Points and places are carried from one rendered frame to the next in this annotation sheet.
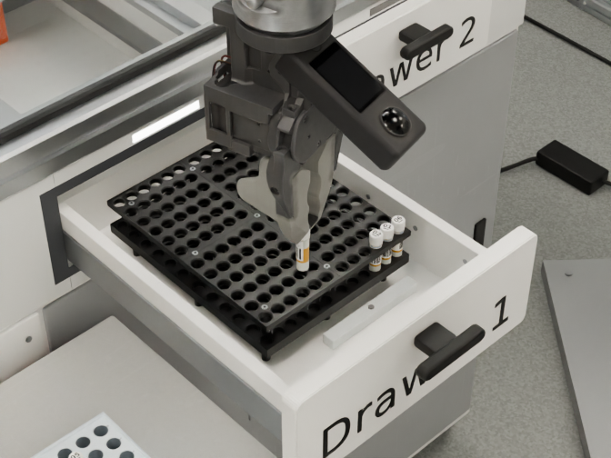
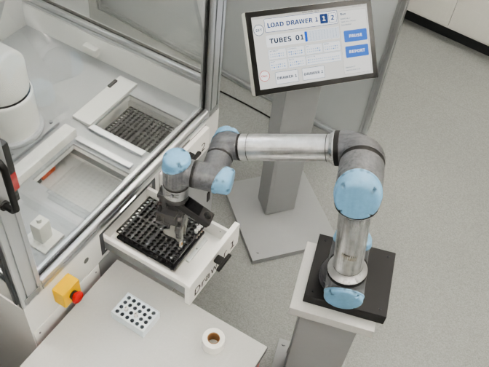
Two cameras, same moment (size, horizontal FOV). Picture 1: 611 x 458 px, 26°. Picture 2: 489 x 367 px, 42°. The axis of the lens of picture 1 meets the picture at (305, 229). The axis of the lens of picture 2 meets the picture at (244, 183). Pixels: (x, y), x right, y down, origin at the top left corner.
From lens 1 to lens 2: 0.97 m
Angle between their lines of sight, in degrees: 16
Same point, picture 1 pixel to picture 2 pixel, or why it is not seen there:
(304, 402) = (191, 285)
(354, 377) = (201, 275)
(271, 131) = (175, 221)
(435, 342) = (219, 261)
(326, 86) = (189, 210)
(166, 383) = (140, 277)
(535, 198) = not seen: hidden behind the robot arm
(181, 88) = (131, 194)
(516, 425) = not seen: hidden behind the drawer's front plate
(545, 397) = not seen: hidden behind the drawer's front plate
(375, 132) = (203, 220)
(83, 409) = (118, 290)
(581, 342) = (240, 212)
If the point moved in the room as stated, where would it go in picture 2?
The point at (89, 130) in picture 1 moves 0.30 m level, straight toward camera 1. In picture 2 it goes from (110, 214) to (147, 290)
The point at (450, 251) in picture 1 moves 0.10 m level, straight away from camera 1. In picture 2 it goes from (215, 229) to (212, 204)
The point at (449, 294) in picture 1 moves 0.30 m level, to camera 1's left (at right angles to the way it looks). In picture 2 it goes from (220, 247) to (124, 264)
